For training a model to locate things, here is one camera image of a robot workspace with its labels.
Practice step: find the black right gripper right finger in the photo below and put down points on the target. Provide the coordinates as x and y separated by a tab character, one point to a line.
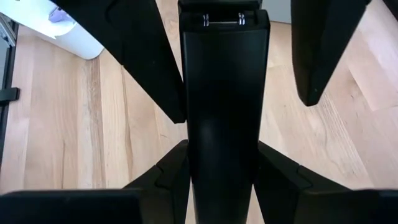
311	205

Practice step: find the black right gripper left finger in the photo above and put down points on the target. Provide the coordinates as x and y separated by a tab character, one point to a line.
93	208

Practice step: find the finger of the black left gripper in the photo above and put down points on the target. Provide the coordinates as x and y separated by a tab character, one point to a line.
133	46
320	46

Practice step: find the black stapler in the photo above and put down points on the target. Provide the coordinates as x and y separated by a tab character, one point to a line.
224	93

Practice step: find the white plastic bin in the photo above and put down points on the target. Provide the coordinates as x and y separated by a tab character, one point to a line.
77	43

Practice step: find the black aluminium table frame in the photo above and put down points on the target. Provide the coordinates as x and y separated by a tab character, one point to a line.
7	95

